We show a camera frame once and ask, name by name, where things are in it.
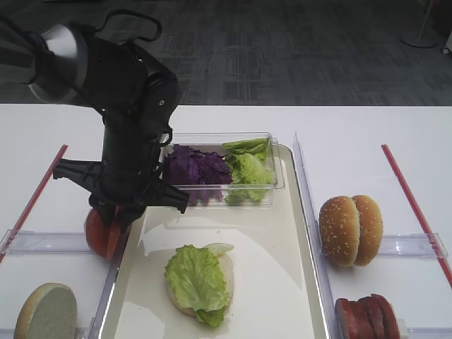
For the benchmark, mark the sesame bun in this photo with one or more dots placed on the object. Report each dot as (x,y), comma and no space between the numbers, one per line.
(370,229)
(339,230)

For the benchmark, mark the white stand base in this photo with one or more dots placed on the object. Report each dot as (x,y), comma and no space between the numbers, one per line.
(422,39)

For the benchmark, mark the clear plastic salad container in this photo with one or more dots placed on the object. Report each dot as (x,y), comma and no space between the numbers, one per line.
(215,195)

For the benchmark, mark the outer tomato end slice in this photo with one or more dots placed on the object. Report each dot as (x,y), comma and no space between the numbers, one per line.
(96,234)

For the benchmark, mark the clear tomato holder rail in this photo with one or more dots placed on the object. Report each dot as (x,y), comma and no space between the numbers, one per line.
(19,242)

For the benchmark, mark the lettuce leaf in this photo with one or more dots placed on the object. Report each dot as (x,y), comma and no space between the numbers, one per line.
(197,281)

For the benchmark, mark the clear tray rail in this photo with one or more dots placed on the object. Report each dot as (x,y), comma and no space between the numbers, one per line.
(106,300)
(323,286)

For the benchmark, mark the white rectangular serving tray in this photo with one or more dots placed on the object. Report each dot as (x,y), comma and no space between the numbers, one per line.
(275,293)

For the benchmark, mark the right clear tray rail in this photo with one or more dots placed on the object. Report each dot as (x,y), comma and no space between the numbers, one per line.
(323,286)

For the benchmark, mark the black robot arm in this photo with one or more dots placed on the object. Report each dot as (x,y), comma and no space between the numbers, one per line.
(134,94)

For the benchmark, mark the left clear tray rail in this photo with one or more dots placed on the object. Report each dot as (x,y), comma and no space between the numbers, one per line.
(106,300)

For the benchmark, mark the red strip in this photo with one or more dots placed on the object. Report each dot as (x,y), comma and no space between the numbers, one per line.
(413,205)
(35,197)

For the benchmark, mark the standing bun half left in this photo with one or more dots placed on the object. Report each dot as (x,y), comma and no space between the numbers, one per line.
(50,311)

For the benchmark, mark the stack of meat slices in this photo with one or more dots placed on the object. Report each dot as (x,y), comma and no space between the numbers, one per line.
(369,317)

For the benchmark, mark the clear sesame bun holder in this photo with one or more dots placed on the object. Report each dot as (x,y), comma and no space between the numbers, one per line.
(425,246)

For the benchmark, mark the clear meat holder rail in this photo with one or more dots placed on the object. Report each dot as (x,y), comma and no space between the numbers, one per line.
(429,333)

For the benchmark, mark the right red strip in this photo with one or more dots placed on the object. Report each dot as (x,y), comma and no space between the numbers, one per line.
(413,205)

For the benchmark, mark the shredded purple cabbage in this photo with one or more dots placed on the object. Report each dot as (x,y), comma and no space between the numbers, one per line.
(187,166)

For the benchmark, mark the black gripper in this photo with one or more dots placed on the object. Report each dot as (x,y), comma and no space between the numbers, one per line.
(128,174)

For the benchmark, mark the left red strip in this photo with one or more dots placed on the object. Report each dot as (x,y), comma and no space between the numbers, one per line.
(35,197)

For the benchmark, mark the red tomato slice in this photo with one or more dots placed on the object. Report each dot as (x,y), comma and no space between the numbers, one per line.
(115,232)

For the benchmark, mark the sesame bun top front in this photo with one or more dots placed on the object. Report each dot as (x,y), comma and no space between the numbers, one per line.
(339,230)

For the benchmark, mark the green lettuce in container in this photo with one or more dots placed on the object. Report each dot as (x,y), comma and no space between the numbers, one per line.
(247,160)

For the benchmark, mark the sesame bun top rear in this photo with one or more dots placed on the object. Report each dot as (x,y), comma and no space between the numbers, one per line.
(370,229)

